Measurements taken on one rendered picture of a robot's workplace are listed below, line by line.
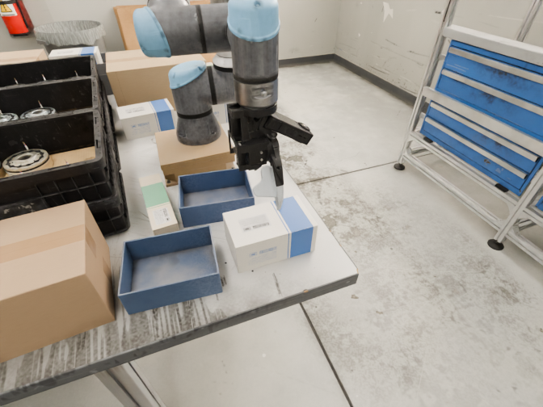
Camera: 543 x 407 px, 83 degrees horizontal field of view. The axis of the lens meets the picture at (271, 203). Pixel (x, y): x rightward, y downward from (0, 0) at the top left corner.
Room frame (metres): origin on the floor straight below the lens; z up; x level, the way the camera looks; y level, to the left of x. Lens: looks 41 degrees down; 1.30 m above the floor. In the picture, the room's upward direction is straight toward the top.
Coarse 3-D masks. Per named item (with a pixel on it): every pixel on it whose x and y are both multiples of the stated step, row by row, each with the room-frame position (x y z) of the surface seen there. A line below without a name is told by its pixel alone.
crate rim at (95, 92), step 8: (72, 80) 1.08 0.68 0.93; (80, 80) 1.09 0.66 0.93; (88, 80) 1.10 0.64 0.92; (96, 80) 1.09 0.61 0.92; (8, 88) 1.00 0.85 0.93; (16, 88) 1.01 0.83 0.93; (24, 88) 1.02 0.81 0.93; (96, 88) 1.00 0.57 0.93; (96, 96) 0.93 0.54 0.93; (96, 104) 0.87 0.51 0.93; (64, 112) 0.82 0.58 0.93; (72, 112) 0.82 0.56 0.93; (16, 120) 0.77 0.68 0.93
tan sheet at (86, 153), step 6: (72, 150) 0.78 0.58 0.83; (78, 150) 0.78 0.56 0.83; (84, 150) 0.78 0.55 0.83; (90, 150) 0.78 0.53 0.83; (54, 156) 0.75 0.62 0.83; (60, 156) 0.75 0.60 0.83; (66, 156) 0.75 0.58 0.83; (72, 156) 0.75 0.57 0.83; (78, 156) 0.75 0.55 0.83; (84, 156) 0.75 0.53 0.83; (90, 156) 0.75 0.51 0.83; (54, 162) 0.72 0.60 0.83; (60, 162) 0.72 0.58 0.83; (72, 162) 0.72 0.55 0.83; (6, 174) 0.66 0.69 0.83
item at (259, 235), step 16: (256, 208) 0.57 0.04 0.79; (272, 208) 0.57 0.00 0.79; (288, 208) 0.57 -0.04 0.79; (304, 208) 0.57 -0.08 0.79; (224, 224) 0.55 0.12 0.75; (240, 224) 0.51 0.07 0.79; (256, 224) 0.51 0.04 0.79; (272, 224) 0.51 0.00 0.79; (288, 224) 0.51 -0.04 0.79; (304, 224) 0.51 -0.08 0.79; (240, 240) 0.47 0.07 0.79; (256, 240) 0.47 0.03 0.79; (272, 240) 0.47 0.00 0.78; (288, 240) 0.49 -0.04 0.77; (304, 240) 0.50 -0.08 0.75; (240, 256) 0.45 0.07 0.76; (256, 256) 0.46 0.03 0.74; (272, 256) 0.47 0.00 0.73; (288, 256) 0.49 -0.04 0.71; (240, 272) 0.44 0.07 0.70
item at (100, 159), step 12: (24, 120) 0.77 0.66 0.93; (36, 120) 0.77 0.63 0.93; (96, 120) 0.77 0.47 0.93; (96, 132) 0.70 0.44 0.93; (96, 144) 0.65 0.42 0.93; (96, 156) 0.59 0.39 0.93; (48, 168) 0.54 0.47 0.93; (60, 168) 0.54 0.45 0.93; (72, 168) 0.55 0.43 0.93; (84, 168) 0.56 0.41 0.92; (96, 168) 0.57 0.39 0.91; (0, 180) 0.50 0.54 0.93; (12, 180) 0.50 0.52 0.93; (24, 180) 0.51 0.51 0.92; (36, 180) 0.52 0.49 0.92; (48, 180) 0.53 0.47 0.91
